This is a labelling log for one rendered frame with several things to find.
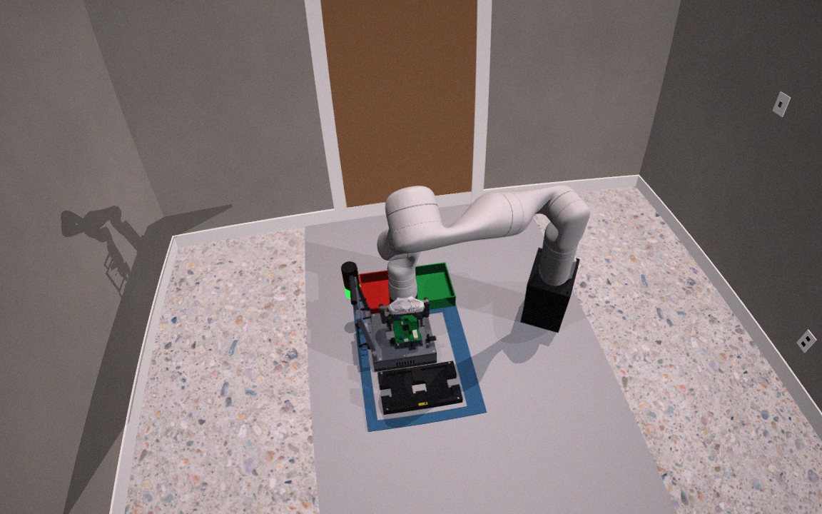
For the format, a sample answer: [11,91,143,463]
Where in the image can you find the green circuit board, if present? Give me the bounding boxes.
[393,314,421,344]

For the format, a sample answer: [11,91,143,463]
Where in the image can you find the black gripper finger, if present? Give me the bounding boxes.
[379,304,401,332]
[411,297,430,328]

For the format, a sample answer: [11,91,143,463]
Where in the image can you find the green open bin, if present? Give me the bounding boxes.
[415,262,456,310]

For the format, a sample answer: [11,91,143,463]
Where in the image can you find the red bin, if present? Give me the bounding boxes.
[359,271,390,314]

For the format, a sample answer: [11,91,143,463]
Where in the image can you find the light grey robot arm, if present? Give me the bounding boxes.
[377,185,590,315]

